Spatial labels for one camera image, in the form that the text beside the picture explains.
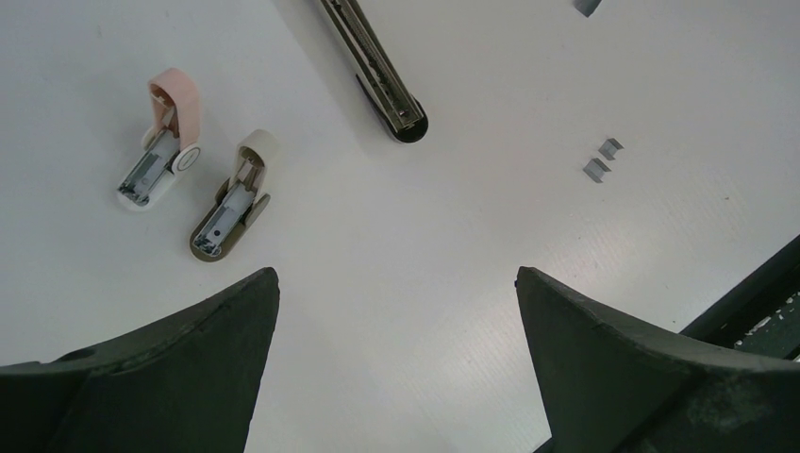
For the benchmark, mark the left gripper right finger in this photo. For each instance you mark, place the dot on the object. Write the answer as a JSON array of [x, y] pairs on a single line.
[[611, 382]]

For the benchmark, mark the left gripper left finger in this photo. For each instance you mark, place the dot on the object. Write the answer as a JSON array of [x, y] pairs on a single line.
[[188, 382]]

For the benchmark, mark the small beige stapler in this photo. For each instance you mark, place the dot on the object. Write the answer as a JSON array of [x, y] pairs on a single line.
[[239, 201]]

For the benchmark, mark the staple strip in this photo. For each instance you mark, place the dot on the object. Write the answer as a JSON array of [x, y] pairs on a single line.
[[596, 169], [586, 7], [610, 148]]

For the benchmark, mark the small pink white stapler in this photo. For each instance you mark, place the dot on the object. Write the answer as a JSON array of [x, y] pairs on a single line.
[[170, 147]]

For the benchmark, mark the grey black long stapler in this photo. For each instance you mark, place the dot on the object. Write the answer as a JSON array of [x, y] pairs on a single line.
[[399, 110]]

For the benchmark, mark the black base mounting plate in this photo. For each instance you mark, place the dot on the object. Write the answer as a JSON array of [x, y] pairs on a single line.
[[761, 314]]

